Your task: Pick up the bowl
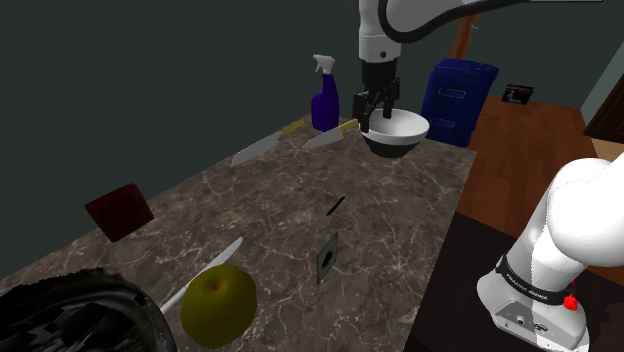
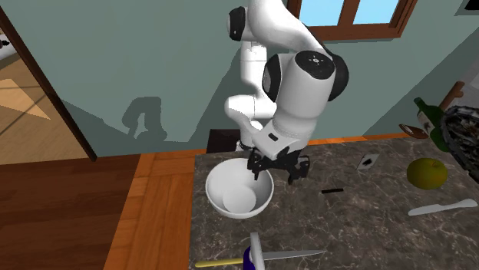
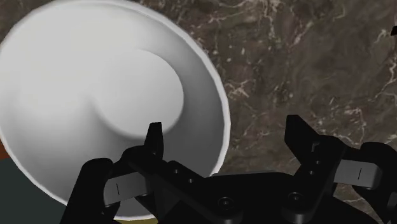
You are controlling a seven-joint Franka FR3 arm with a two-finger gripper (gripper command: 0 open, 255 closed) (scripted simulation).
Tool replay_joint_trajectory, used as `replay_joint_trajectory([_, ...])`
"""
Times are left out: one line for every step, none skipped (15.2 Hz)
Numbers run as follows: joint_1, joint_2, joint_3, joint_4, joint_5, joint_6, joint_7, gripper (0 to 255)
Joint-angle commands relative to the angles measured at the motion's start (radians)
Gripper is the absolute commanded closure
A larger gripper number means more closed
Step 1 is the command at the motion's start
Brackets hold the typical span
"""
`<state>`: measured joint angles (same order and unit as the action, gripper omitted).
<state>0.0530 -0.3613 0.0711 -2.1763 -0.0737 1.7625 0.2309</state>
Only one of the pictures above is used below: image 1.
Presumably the short yellow-handled kitchen knife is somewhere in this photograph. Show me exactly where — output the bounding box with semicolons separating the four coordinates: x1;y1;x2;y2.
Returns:
301;118;362;150

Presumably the green apple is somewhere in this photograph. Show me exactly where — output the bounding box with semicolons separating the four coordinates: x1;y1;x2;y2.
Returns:
179;263;259;350

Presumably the white and black bowl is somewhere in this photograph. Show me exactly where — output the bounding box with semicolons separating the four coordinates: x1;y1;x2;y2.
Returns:
360;108;431;160

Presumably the grey flat card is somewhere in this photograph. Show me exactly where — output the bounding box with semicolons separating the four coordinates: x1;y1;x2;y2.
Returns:
315;231;340;286

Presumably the dark red box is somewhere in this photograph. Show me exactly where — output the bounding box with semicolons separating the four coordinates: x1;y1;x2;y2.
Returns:
83;182;156;244

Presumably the silver table knife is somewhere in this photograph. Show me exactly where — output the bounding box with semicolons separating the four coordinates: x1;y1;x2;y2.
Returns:
158;236;244;316

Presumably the dark wall picture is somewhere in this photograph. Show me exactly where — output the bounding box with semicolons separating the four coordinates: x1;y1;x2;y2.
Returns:
501;83;535;106

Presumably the large black bowl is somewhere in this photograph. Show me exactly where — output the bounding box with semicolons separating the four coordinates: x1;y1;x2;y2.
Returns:
0;267;180;352

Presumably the blue cabinet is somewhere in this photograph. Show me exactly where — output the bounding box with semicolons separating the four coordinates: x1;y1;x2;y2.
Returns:
420;58;500;149

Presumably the dark brown door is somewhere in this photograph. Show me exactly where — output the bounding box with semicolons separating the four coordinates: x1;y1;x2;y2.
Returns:
582;72;624;146

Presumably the long yellow-handled kitchen knife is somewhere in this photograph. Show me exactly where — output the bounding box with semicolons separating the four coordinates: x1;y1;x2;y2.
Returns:
229;117;307;168

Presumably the brown wooden frame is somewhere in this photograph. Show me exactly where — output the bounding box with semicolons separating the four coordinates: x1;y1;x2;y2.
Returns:
447;13;480;62

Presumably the purple spray bottle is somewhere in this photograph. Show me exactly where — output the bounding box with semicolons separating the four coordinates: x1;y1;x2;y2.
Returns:
310;53;341;133

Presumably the black pen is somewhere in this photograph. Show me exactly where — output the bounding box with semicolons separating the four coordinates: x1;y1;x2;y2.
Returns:
325;195;347;217

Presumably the dark robot stand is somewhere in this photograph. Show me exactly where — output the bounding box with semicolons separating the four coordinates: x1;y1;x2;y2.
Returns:
403;209;624;352

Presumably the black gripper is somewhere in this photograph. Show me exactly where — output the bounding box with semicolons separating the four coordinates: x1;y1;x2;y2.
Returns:
352;58;402;134

